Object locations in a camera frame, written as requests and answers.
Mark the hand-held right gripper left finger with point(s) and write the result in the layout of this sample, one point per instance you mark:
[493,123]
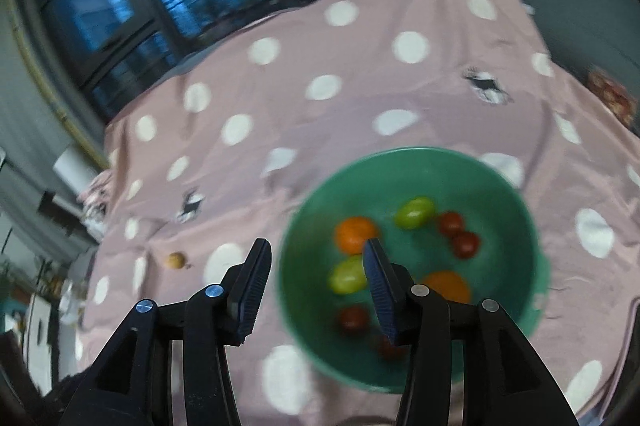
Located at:
[252,291]

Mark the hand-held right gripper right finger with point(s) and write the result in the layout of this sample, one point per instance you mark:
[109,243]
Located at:
[380,291]

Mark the green fruit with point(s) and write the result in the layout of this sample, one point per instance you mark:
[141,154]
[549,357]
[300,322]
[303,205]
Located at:
[415,212]
[346,277]

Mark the red cherry tomato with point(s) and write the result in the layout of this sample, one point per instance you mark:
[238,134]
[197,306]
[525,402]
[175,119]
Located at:
[385,349]
[354,318]
[466,244]
[451,222]

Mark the orange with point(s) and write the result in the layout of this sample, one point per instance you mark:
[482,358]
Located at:
[447,286]
[351,233]

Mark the green bowl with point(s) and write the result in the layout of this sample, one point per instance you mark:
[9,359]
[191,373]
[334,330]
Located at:
[500,256]

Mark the small beige fruit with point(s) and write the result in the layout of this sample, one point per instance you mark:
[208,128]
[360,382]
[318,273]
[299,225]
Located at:
[175,261]

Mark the pile of clothes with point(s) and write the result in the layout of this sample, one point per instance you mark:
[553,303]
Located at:
[95,201]

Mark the pink polka dot blanket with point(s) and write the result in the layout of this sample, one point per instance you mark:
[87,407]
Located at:
[350,96]

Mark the white cabinet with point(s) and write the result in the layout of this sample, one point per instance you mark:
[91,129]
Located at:
[42,336]

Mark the white paper roll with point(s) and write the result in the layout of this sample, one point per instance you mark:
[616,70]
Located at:
[70,166]

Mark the grey curtain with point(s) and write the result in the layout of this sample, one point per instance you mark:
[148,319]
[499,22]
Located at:
[30,106]

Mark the red patterned cushion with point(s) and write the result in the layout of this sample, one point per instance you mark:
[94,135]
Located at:
[612,96]

